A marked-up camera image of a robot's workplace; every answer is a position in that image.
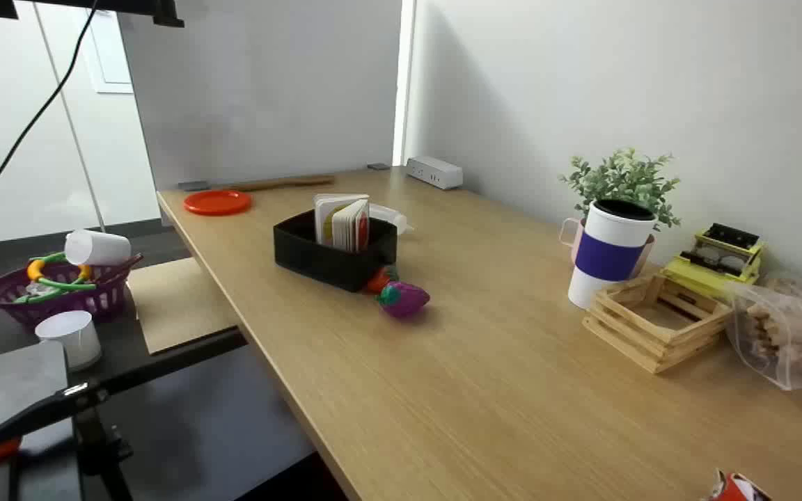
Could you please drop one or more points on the black plastic box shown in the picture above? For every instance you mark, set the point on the black plastic box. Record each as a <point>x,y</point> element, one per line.
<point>328,264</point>

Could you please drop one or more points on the white power strip box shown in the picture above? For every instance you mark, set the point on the white power strip box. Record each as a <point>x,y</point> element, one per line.
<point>436,172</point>

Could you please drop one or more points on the orange toy fruit green leaves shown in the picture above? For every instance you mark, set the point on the orange toy fruit green leaves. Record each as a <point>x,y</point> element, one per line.
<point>377,282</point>

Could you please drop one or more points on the purple toy grapes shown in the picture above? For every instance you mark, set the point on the purple toy grapes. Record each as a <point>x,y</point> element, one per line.
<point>406,298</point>

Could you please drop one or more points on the long wooden stick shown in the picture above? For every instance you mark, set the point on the long wooden stick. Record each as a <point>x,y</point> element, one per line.
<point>271,181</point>

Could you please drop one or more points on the orange round plate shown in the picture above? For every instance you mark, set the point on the orange round plate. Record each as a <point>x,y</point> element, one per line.
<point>218,202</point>

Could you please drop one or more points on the white cup purple sleeve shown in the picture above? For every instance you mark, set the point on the white cup purple sleeve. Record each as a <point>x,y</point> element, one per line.
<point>608,253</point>

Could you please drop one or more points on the light wooden board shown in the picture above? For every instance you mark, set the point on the light wooden board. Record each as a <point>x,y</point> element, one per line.
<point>179,300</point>

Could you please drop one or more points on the green plant in pink mug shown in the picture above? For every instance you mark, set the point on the green plant in pink mug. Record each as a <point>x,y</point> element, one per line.
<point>626,178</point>

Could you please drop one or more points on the wooden slat crate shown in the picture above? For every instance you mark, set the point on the wooden slat crate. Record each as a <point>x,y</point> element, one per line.
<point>640,338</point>

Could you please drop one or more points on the white paper cup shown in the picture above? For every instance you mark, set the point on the white paper cup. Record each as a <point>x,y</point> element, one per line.
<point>100,249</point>
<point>68,334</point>

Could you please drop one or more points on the purple plastic basket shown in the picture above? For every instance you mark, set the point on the purple plastic basket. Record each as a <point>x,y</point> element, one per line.
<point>58,305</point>

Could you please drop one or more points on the black overhead bar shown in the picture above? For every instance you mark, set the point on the black overhead bar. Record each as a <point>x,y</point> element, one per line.
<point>113,7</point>

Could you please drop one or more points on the clear bag of wooden pieces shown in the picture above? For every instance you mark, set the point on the clear bag of wooden pieces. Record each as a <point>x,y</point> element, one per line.
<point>786,338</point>

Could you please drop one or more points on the small red white packet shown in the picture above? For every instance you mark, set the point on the small red white packet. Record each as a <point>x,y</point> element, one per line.
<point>736,487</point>

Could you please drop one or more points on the grey flat panel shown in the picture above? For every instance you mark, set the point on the grey flat panel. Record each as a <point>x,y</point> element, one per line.
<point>8,394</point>

